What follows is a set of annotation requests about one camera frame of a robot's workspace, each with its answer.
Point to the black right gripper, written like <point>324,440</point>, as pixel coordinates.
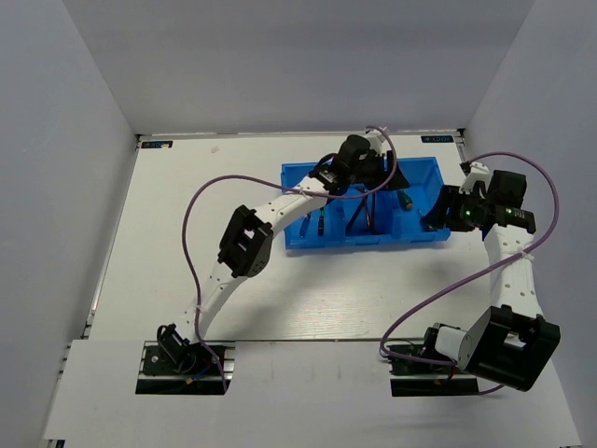
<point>450,196</point>

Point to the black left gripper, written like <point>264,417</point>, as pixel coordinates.
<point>380,160</point>

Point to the large brown hex key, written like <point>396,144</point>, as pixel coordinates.
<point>370,213</point>

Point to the medium brown hex key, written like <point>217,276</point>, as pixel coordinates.
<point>355,215</point>

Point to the black green precision screwdriver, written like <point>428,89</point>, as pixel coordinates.
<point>321,222</point>

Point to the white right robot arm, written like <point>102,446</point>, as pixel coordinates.
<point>511,343</point>

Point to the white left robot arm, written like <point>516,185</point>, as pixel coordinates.
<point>245,246</point>

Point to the blue plastic compartment bin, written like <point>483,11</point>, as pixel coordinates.
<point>393,224</point>

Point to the right corner label sticker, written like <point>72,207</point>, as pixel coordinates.
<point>436,139</point>

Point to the corner label sticker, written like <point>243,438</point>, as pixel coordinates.
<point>157,144</point>
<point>436,139</point>

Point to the left corner label sticker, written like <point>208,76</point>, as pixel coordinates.
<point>157,144</point>

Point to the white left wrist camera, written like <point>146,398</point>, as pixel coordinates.
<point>376,140</point>

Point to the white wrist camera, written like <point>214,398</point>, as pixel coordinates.
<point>376,140</point>
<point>477,176</point>

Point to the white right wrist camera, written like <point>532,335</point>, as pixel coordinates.
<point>477,176</point>

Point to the blue handled precision screwdriver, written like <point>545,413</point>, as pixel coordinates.
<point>304,226</point>

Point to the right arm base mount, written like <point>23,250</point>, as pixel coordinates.
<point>420,380</point>

